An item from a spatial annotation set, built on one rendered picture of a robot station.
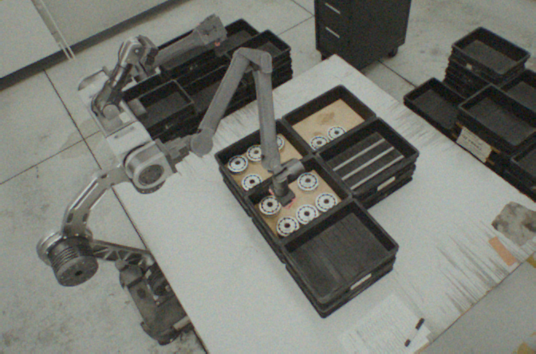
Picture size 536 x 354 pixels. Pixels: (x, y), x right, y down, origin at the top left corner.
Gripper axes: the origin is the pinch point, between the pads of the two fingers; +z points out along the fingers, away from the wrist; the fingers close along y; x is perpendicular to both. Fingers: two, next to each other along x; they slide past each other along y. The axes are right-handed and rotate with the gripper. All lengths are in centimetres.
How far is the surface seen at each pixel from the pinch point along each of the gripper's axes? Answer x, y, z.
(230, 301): 38, -8, 36
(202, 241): 34, 26, 36
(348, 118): -64, 35, 24
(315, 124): -47, 43, 24
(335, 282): -1.3, -31.8, 23.4
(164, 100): 4, 151, 58
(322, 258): -3.5, -20.3, 23.5
